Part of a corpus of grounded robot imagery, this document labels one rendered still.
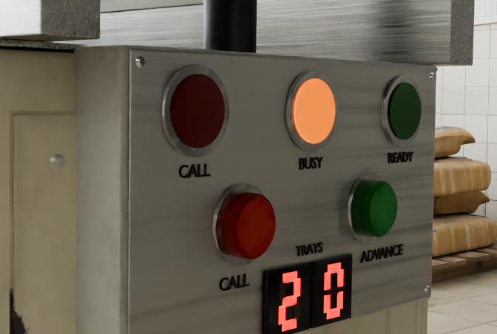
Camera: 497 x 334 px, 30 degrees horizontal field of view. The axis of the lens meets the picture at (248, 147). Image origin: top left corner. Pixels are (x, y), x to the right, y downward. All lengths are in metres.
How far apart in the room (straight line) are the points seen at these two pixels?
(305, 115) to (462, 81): 4.74
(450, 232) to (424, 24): 3.78
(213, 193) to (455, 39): 0.22
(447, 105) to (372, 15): 4.65
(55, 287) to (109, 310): 0.03
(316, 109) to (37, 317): 0.17
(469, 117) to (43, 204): 4.81
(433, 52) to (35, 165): 0.28
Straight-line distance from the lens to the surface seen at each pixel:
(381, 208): 0.50
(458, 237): 4.41
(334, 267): 0.48
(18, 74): 0.38
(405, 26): 0.59
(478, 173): 4.56
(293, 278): 0.46
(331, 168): 0.48
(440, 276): 4.35
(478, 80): 5.13
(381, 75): 0.51
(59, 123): 0.39
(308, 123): 0.45
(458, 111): 5.20
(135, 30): 0.76
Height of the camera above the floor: 0.82
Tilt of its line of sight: 3 degrees down
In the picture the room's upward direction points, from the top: 1 degrees clockwise
